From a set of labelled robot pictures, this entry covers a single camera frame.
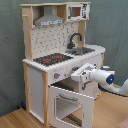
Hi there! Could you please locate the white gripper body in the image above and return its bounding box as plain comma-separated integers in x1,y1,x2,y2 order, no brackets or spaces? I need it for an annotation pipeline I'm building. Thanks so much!
71,63,96,83

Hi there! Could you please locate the grey stove knob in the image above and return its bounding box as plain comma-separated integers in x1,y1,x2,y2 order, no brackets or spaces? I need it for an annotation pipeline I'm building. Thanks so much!
72,66,80,72
54,73,60,79

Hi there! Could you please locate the white toy oven door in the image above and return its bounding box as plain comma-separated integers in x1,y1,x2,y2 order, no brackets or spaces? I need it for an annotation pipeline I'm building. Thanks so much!
49,86,94,128

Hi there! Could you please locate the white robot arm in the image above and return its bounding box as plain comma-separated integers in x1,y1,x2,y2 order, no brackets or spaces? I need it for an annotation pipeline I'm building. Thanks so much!
71,63,128,97

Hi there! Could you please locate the wooden toy kitchen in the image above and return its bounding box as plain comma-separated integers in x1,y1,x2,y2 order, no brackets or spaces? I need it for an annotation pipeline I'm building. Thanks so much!
22,2,105,128

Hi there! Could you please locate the white fridge door with dispenser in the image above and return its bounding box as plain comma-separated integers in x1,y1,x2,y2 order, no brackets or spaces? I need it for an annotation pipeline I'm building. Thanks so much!
79,54,102,99

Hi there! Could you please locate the grey toy sink basin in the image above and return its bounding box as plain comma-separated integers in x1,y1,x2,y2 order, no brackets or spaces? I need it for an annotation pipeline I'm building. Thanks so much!
65,47,95,56

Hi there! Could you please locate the black toy faucet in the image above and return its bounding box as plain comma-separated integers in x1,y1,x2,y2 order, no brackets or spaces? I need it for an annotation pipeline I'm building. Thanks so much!
67,33,82,49

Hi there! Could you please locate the black toy stovetop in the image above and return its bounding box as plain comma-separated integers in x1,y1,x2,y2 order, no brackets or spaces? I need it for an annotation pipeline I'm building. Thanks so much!
34,53,71,66

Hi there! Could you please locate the toy microwave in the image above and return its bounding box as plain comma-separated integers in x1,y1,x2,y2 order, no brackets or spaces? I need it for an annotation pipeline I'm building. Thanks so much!
66,3,90,21

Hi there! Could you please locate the grey toy range hood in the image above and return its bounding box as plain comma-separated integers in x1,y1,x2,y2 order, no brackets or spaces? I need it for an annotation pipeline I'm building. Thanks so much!
35,5,64,27

